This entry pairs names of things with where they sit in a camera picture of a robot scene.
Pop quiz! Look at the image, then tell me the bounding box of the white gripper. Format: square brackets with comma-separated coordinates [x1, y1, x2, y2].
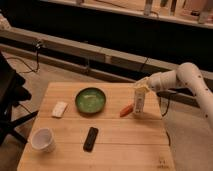
[133, 77, 150, 92]

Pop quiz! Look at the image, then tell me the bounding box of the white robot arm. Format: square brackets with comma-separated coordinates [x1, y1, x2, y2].
[133, 62, 213, 129]

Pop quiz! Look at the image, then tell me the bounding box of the orange carrot toy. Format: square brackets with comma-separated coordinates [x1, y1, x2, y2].
[120, 104, 133, 117]

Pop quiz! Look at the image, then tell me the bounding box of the green bowl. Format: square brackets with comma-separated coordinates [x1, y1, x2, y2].
[75, 87, 106, 114]

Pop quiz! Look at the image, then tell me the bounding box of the wooden table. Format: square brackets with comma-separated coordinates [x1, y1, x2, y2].
[18, 82, 175, 171]

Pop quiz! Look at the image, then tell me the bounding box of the black remote control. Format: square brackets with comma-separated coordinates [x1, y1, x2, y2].
[83, 127, 99, 152]

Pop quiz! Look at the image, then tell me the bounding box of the white sponge block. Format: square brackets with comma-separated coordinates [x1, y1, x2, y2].
[52, 101, 67, 118]

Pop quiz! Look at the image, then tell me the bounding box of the white paper cup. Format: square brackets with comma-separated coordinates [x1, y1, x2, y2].
[30, 128, 56, 153]

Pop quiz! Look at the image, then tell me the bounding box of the black office chair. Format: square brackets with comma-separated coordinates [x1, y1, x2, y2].
[0, 51, 38, 146]

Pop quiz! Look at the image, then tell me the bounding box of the black cable on floor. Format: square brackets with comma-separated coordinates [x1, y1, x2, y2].
[4, 39, 44, 75]

